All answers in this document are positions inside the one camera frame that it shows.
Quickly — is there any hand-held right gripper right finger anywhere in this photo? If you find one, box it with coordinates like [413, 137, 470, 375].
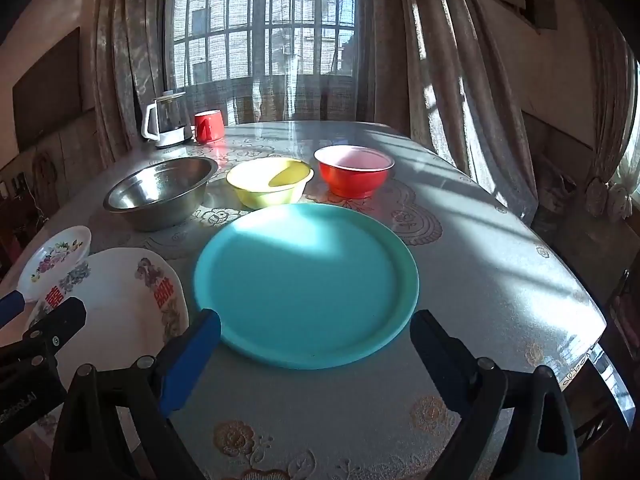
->
[409, 310, 581, 480]

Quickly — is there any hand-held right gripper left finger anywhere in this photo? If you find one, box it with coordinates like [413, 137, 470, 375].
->
[50, 308, 223, 480]

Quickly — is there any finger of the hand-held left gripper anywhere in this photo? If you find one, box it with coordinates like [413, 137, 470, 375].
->
[0, 290, 26, 328]
[0, 296, 87, 367]

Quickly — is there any large white printed plate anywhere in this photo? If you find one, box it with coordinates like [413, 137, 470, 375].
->
[22, 248, 190, 411]

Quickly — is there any small white floral dish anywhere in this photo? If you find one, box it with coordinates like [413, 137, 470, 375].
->
[16, 226, 93, 303]

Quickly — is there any teal plastic plate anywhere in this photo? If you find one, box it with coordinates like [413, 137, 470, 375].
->
[193, 203, 420, 371]

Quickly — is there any stainless steel bowl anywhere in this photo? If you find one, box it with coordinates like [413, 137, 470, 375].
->
[103, 156, 219, 232]

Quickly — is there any yellow plastic bowl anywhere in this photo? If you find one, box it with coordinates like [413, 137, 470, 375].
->
[226, 158, 315, 210]

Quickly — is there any red bowl with pink inside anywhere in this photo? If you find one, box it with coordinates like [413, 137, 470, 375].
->
[313, 145, 396, 199]

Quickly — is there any wooden cabinet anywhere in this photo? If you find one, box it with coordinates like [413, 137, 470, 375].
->
[0, 165, 51, 271]

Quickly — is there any dark wooden chair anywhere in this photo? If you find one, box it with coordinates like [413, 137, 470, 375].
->
[575, 270, 640, 461]

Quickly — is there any white glass kettle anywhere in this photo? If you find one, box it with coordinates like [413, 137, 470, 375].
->
[141, 91, 196, 149]

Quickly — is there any red mug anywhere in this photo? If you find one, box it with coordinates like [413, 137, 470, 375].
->
[193, 109, 225, 145]

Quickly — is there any curtain with floral tieback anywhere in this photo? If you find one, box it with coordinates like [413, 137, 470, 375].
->
[575, 0, 640, 221]

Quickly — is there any sheer white curtain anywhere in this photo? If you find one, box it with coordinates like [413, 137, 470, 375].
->
[162, 0, 416, 128]

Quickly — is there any grey patterned curtain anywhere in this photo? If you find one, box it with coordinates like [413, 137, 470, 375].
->
[395, 0, 541, 221]
[92, 0, 168, 166]

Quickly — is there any barred window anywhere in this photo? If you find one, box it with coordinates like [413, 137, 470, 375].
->
[165, 0, 358, 92]

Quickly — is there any dark wall panel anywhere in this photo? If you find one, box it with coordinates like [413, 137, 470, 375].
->
[12, 27, 83, 151]

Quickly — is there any wall electrical box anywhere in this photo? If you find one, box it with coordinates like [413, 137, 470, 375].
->
[492, 0, 558, 31]

